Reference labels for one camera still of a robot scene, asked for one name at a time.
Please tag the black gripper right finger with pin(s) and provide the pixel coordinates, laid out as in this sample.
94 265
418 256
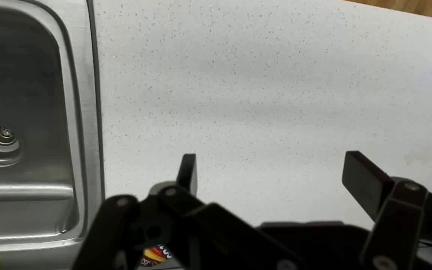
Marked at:
400 208

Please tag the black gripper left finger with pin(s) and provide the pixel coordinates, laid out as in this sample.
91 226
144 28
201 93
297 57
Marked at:
198 235

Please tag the stainless steel double sink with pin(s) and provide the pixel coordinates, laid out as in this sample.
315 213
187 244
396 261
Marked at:
49 132

